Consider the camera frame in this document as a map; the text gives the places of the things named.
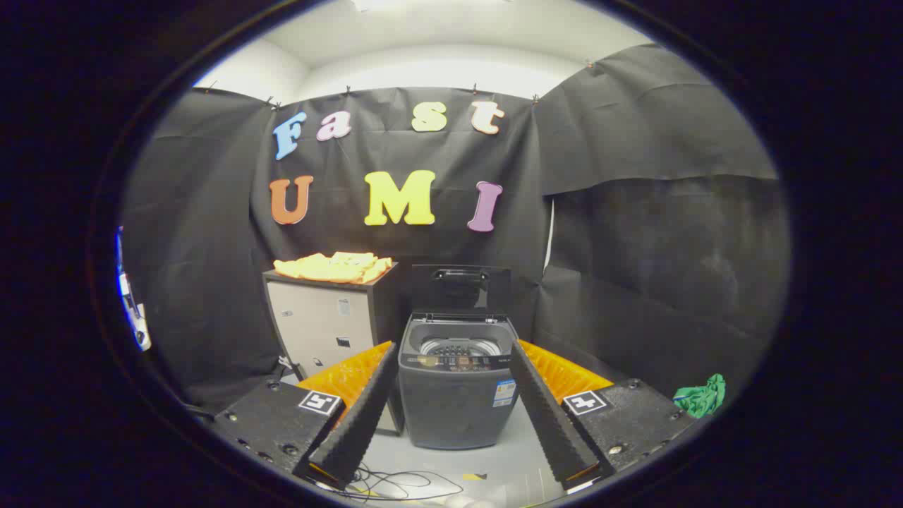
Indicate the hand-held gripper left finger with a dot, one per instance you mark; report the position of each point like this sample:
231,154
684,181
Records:
360,416

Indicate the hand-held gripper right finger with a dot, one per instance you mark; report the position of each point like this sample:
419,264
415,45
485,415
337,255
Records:
547,416

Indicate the grey washing machine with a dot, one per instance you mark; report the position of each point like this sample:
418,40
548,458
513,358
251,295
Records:
455,409

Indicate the orange polo shirt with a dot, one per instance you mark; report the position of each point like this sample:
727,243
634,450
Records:
331,268

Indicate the yellow black floor tape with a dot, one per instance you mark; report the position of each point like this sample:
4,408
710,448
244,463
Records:
474,477

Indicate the grey metal cabinet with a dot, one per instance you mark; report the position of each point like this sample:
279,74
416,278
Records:
321,317

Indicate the green cloth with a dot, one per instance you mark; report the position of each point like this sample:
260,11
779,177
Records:
700,398

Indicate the blue and white object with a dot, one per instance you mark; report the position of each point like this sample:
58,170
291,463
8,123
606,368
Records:
132,303

